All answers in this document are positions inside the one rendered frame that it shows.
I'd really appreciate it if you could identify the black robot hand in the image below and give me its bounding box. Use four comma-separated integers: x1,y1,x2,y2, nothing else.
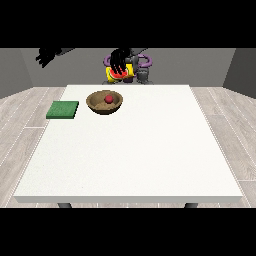
35,47,63,69
109,47,132,76

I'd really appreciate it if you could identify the brown wooden bowl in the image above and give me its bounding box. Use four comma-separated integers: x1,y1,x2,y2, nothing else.
85,89,124,116

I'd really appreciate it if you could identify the green square pad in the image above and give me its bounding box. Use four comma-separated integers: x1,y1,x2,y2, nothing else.
45,100,80,120

